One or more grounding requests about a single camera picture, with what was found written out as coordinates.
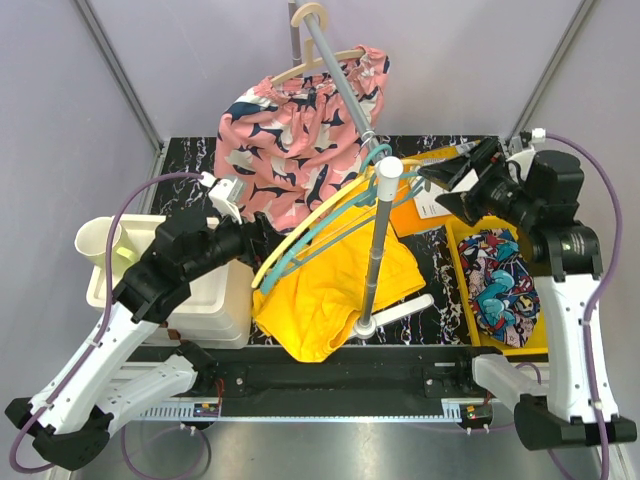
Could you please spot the beige wooden hanger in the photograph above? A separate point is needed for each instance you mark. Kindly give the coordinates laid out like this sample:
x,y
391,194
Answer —
x,y
315,51

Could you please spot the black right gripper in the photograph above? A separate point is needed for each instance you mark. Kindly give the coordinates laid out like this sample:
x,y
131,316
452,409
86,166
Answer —
x,y
489,163

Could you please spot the white cable duct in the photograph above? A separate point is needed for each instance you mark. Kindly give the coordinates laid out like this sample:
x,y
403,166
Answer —
x,y
305,409

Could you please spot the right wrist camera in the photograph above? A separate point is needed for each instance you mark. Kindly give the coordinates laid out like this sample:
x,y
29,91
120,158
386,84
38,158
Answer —
x,y
522,145

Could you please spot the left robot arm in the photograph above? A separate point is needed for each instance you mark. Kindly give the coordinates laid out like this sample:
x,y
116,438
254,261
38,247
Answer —
x,y
72,419

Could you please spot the comic print shorts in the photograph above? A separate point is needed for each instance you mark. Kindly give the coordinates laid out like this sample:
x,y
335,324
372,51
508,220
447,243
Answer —
x,y
501,293

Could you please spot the yellow shorts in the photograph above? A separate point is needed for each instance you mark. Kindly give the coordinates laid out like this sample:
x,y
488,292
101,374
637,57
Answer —
x,y
311,312

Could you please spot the silver clothes rack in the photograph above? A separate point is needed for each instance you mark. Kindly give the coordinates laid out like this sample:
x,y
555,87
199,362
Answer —
x,y
369,320

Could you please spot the yellow plastic tray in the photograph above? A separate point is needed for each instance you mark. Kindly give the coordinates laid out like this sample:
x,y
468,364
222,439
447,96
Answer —
x,y
456,231

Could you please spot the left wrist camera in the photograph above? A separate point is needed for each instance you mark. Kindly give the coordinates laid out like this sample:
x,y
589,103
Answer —
x,y
224,193

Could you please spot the teal plastic hanger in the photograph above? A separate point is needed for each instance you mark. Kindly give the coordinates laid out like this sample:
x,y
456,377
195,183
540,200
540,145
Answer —
x,y
320,235

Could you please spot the white foam box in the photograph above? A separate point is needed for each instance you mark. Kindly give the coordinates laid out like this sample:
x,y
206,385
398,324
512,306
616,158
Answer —
x,y
216,315

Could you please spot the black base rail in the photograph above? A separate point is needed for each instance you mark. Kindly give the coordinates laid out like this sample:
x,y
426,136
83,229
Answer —
x,y
362,373

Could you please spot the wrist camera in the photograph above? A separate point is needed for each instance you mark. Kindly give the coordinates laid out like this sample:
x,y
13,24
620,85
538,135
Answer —
x,y
522,145
224,193

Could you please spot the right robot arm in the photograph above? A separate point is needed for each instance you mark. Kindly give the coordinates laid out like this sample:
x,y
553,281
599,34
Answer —
x,y
537,193

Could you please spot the cream yellow mug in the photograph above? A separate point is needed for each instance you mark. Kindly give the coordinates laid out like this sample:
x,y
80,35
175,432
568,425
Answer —
x,y
91,242

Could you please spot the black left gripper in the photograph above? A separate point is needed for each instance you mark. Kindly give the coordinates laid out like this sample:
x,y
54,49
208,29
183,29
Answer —
x,y
260,240

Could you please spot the white paper booklet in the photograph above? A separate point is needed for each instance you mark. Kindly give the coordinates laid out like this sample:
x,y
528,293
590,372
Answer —
x,y
425,202

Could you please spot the pink patterned shorts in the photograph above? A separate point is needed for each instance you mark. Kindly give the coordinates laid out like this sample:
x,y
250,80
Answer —
x,y
293,145

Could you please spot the orange envelope with label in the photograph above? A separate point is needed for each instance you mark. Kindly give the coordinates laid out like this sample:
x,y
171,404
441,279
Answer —
x,y
404,218

